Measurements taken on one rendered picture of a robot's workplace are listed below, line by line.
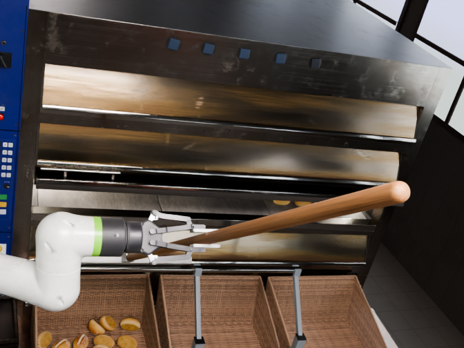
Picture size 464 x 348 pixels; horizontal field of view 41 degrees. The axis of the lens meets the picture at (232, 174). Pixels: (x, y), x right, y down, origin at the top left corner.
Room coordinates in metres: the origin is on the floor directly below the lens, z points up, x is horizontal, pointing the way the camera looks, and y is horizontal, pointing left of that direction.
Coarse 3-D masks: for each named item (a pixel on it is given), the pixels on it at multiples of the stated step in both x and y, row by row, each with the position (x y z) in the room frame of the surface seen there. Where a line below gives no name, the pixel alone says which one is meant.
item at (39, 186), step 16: (48, 176) 2.25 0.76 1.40; (80, 176) 2.33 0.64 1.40; (96, 176) 2.37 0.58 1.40; (128, 176) 2.45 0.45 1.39; (144, 176) 2.49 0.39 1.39; (160, 176) 2.53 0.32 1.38; (112, 192) 2.26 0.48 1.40; (128, 192) 2.29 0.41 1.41; (144, 192) 2.31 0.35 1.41; (160, 192) 2.34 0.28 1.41; (176, 192) 2.37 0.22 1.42; (192, 192) 2.40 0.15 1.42; (208, 192) 2.43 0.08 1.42; (320, 192) 2.74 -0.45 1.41; (336, 192) 2.79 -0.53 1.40; (352, 192) 2.84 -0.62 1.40
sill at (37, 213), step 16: (32, 208) 2.32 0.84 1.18; (48, 208) 2.35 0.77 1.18; (64, 208) 2.38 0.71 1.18; (80, 208) 2.41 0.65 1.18; (176, 224) 2.53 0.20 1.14; (208, 224) 2.60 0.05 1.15; (224, 224) 2.63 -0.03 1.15; (304, 224) 2.80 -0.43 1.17; (320, 224) 2.83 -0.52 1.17; (336, 224) 2.87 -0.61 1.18; (352, 224) 2.91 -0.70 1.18; (368, 224) 2.95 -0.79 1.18
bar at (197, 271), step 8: (88, 264) 2.03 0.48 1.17; (96, 264) 2.05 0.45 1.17; (104, 264) 2.06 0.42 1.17; (112, 264) 2.07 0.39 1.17; (120, 264) 2.09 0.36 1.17; (200, 264) 2.23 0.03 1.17; (200, 272) 2.19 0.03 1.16; (216, 272) 2.23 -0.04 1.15; (224, 272) 2.25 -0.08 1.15; (232, 272) 2.26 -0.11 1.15; (240, 272) 2.28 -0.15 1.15; (248, 272) 2.29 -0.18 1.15; (256, 272) 2.30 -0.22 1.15; (264, 272) 2.32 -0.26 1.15; (272, 272) 2.33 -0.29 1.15; (280, 272) 2.35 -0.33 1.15; (288, 272) 2.36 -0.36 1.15; (296, 272) 2.37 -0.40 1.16; (296, 280) 2.36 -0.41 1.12; (296, 288) 2.34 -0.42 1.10; (296, 296) 2.31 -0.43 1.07; (296, 304) 2.28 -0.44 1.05; (200, 312) 2.09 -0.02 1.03; (296, 312) 2.27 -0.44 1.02; (200, 320) 2.07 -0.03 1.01; (296, 320) 2.24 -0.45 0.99; (200, 328) 2.04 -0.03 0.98; (296, 328) 2.23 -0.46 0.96; (200, 336) 2.02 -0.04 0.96; (296, 336) 2.18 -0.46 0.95; (304, 336) 2.20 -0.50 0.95; (192, 344) 2.02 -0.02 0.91; (200, 344) 1.99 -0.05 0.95; (296, 344) 2.17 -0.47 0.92
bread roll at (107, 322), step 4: (104, 316) 2.30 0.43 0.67; (108, 316) 2.32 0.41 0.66; (100, 320) 2.29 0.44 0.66; (104, 320) 2.28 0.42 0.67; (108, 320) 2.30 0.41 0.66; (112, 320) 2.32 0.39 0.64; (100, 324) 2.28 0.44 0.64; (104, 324) 2.28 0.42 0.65; (108, 324) 2.28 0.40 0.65; (112, 324) 2.31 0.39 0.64; (104, 328) 2.28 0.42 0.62; (108, 328) 2.28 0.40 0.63; (112, 328) 2.29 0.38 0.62
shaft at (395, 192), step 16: (368, 192) 0.77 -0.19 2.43; (384, 192) 0.74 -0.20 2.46; (400, 192) 0.72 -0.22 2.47; (304, 208) 0.90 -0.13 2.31; (320, 208) 0.86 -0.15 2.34; (336, 208) 0.82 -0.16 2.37; (352, 208) 0.79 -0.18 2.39; (368, 208) 0.77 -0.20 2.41; (240, 224) 1.10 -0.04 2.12; (256, 224) 1.03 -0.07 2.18; (272, 224) 0.98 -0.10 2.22; (288, 224) 0.94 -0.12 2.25; (192, 240) 1.32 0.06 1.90; (208, 240) 1.24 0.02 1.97; (224, 240) 1.18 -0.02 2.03; (128, 256) 1.88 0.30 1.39; (144, 256) 1.71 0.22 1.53
